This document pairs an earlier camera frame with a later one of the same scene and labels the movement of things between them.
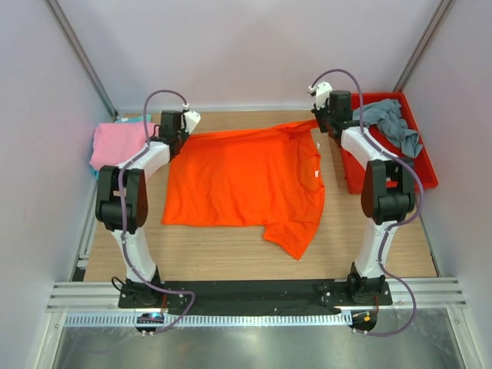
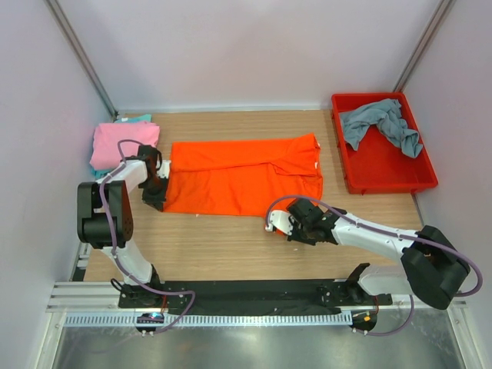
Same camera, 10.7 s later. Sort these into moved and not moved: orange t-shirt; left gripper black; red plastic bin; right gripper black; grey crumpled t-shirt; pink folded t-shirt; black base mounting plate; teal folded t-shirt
Moved: left gripper black; orange t-shirt; right gripper black
Not moved: teal folded t-shirt; red plastic bin; black base mounting plate; pink folded t-shirt; grey crumpled t-shirt
